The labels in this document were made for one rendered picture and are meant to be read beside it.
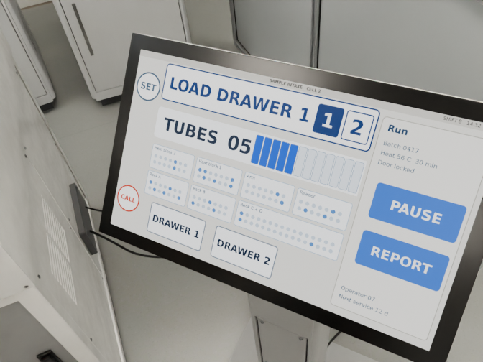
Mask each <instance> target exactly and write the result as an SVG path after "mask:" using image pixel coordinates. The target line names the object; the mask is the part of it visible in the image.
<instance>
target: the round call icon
mask: <svg viewBox="0 0 483 362"><path fill-rule="evenodd" d="M141 195H142V188H140V187H136V186H133V185H130V184H128V183H125V182H122V181H119V185H118V190H117V194H116V202H115V206H114V207H115V208H117V209H119V210H122V211H124V212H127V213H130V214H132V215H135V216H137V215H138V211H139V204H140V200H141Z"/></svg>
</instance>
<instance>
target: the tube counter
mask: <svg viewBox="0 0 483 362"><path fill-rule="evenodd" d="M223 157H226V158H229V159H233V160H236V161H239V162H243V163H246V164H250V165H253V166H255V167H260V168H263V169H266V170H270V171H273V172H277V173H280V174H282V175H287V176H290V177H294V178H297V179H299V180H304V181H306V182H311V183H313V184H317V185H320V186H324V187H327V188H331V189H333V190H338V191H340V192H345V193H347V194H350V195H354V196H357V195H358V192H359V187H360V185H361V181H362V177H363V174H364V170H365V167H366V164H367V161H364V160H361V159H356V158H353V157H348V156H345V155H342V154H337V153H334V152H330V151H326V150H323V149H319V148H315V147H310V146H308V145H304V144H299V143H297V142H293V141H288V140H285V139H281V138H277V137H274V136H270V135H266V134H262V133H259V132H255V131H251V130H248V129H243V128H240V127H237V126H232V125H230V127H229V132H228V136H227V140H226V146H225V149H224V155H223Z"/></svg>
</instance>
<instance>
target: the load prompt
mask: <svg viewBox="0 0 483 362"><path fill-rule="evenodd" d="M160 99H162V100H165V101H170V102H173V103H178V104H181V105H184V106H190V107H193V108H197V109H200V110H204V111H209V112H212V113H217V114H220V115H223V116H228V117H232V118H235V119H239V120H242V121H248V122H251V123H254V124H259V125H262V126H267V127H270V128H274V129H278V130H281V131H286V132H290V133H293V134H297V135H301V136H306V137H309V138H312V139H317V140H320V141H325V142H328V143H332V144H336V145H339V146H343V147H348V148H351V149H355V150H359V151H362V152H367V153H369V152H370V149H371V146H372V142H373V139H374V135H375V132H376V129H377V125H378V122H379V119H380V114H381V112H382V110H380V109H376V108H370V107H367V106H361V105H357V104H354V103H348V102H344V101H338V100H335V99H331V98H325V97H322V96H316V95H312V94H309V93H303V92H299V91H296V90H290V89H286V88H280V87H276V86H273V85H267V84H263V83H257V82H254V81H250V80H244V79H241V78H235V77H231V76H227V75H222V74H218V73H212V72H208V71H205V70H199V69H195V68H190V67H186V66H182V65H176V64H172V63H169V62H168V63H167V67H166V71H165V79H164V83H163V87H162V94H161V98H160Z"/></svg>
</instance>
